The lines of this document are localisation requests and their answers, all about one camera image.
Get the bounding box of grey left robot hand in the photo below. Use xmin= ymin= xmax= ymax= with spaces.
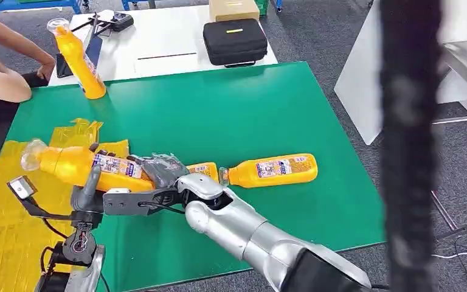
xmin=69 ymin=164 xmax=106 ymax=228

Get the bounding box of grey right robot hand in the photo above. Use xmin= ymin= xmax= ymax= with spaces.
xmin=89 ymin=142 xmax=191 ymax=190

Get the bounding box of orange drink bottle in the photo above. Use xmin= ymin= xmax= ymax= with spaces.
xmin=19 ymin=138 xmax=221 ymax=193
xmin=219 ymin=153 xmax=319 ymax=189
xmin=47 ymin=18 xmax=108 ymax=100

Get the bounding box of green table mat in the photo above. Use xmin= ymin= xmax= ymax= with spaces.
xmin=5 ymin=61 xmax=387 ymax=292

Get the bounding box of yellow plastic sheet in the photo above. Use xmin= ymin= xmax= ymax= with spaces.
xmin=0 ymin=117 xmax=131 ymax=292

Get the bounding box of thin black strip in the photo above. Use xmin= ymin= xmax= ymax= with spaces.
xmin=136 ymin=52 xmax=198 ymax=61

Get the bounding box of white table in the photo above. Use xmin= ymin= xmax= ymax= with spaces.
xmin=48 ymin=4 xmax=278 ymax=88

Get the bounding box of black phone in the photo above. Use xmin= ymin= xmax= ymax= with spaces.
xmin=55 ymin=52 xmax=74 ymax=79

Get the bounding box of person's hand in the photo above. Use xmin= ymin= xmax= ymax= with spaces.
xmin=36 ymin=60 xmax=57 ymax=82

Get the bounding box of dark blue notebook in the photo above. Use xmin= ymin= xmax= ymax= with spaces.
xmin=84 ymin=35 xmax=104 ymax=70

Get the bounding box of black carrying case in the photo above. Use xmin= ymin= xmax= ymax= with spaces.
xmin=202 ymin=18 xmax=269 ymax=69

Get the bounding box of black remote controller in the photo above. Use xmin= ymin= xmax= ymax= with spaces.
xmin=70 ymin=10 xmax=135 ymax=34

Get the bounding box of tan cardboard box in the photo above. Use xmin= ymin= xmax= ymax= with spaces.
xmin=208 ymin=0 xmax=261 ymax=23

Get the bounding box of green plastic crate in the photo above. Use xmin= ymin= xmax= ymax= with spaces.
xmin=254 ymin=0 xmax=271 ymax=17

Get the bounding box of blue metal rack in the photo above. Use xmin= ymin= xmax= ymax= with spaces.
xmin=0 ymin=0 xmax=84 ymax=13

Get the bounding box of white board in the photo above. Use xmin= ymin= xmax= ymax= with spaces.
xmin=333 ymin=0 xmax=467 ymax=146

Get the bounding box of grey right wrist camera bracket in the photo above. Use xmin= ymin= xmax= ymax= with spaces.
xmin=102 ymin=187 xmax=186 ymax=217

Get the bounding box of thick black hanging cable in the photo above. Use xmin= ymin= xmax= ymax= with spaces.
xmin=379 ymin=0 xmax=445 ymax=292

